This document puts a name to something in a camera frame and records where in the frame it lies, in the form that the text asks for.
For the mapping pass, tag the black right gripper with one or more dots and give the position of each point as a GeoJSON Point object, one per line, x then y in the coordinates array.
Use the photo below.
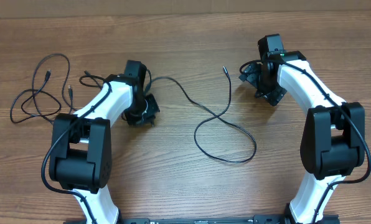
{"type": "Point", "coordinates": [258, 82]}

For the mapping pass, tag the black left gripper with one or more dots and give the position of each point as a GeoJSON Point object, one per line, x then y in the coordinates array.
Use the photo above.
{"type": "Point", "coordinates": [150, 110]}

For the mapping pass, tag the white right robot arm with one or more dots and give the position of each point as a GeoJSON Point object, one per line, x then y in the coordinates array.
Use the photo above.
{"type": "Point", "coordinates": [333, 141]}

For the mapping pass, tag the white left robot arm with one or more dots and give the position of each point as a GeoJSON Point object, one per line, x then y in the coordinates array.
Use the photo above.
{"type": "Point", "coordinates": [80, 157]}

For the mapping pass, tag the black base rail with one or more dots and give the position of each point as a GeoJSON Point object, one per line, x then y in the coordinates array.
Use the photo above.
{"type": "Point", "coordinates": [232, 220]}

